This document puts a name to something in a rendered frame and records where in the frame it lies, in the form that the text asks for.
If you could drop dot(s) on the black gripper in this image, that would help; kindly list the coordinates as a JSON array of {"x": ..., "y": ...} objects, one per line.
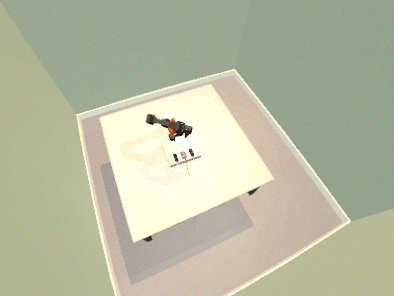
[{"x": 178, "y": 134}]

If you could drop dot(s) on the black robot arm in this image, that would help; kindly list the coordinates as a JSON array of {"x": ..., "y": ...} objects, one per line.
[{"x": 176, "y": 126}]

